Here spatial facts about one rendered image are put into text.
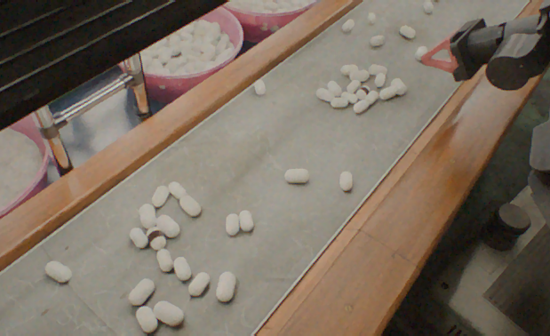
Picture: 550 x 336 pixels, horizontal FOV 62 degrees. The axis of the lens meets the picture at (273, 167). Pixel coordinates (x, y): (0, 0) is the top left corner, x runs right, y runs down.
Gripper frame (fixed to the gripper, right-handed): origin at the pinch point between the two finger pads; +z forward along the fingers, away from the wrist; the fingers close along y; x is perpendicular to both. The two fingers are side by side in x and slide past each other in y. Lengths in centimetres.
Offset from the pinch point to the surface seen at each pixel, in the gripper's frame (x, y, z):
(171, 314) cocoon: 3, 60, 3
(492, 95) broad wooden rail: 11.7, -6.3, -5.8
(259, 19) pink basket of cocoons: -18.0, 3.3, 31.8
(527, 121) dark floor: 76, -112, 40
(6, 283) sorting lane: -8, 70, 19
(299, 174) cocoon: 2.1, 32.3, 5.3
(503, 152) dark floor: 75, -86, 40
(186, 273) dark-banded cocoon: 2, 55, 6
